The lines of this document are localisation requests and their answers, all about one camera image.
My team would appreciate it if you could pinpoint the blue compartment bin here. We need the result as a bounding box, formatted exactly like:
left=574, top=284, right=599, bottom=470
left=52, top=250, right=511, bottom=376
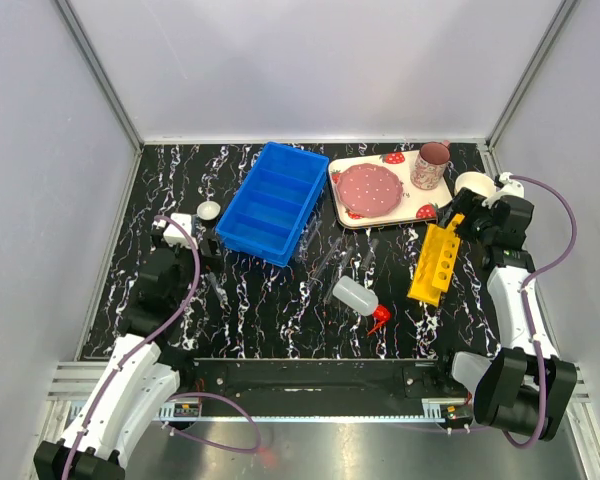
left=216, top=142, right=329, bottom=267

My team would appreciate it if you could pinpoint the small white dish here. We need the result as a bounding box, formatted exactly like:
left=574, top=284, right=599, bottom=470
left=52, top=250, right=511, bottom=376
left=196, top=200, right=222, bottom=221

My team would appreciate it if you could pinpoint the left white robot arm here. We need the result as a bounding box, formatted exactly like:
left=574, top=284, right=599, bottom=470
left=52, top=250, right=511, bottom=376
left=33, top=213, right=209, bottom=479

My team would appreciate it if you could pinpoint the white ceramic bowl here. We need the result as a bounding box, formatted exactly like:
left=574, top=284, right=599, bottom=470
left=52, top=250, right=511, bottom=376
left=454, top=171, right=496, bottom=198

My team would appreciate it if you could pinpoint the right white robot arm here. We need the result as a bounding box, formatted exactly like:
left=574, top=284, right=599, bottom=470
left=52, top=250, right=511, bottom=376
left=433, top=187, right=577, bottom=448

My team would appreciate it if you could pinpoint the white wash bottle red cap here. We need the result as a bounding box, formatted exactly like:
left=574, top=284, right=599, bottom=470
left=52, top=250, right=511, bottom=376
left=332, top=276, right=391, bottom=336

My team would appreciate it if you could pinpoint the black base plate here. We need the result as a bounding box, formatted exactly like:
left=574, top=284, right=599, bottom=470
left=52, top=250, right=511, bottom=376
left=177, top=359, right=469, bottom=421

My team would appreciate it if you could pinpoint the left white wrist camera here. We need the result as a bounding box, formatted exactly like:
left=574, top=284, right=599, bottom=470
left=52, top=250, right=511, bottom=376
left=152, top=213, right=197, bottom=248

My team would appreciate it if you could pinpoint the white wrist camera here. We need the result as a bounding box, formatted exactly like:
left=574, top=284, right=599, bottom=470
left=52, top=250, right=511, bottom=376
left=152, top=213, right=197, bottom=248
left=482, top=172, right=524, bottom=209

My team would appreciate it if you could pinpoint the strawberry print tray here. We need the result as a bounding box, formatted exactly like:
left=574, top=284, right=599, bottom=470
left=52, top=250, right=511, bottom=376
left=328, top=151, right=452, bottom=229

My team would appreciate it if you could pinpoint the yellow test tube rack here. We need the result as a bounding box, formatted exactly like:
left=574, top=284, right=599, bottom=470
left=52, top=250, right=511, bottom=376
left=407, top=214, right=464, bottom=306

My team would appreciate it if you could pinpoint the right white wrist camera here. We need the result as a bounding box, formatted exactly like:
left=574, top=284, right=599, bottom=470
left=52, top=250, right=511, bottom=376
left=482, top=172, right=524, bottom=209

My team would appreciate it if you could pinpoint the pink ghost print mug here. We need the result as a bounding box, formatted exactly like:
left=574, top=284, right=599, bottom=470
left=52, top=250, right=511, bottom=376
left=410, top=141, right=451, bottom=190

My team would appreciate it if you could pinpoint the pink polka dot plate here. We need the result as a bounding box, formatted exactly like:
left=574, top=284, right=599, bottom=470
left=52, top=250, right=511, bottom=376
left=335, top=163, right=404, bottom=218

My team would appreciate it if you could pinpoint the glass test tube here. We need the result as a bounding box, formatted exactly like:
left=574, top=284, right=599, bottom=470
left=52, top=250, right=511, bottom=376
left=295, top=218, right=322, bottom=261
left=207, top=272, right=228, bottom=310
left=305, top=237, right=342, bottom=292
left=360, top=238, right=379, bottom=272
left=324, top=247, right=354, bottom=305

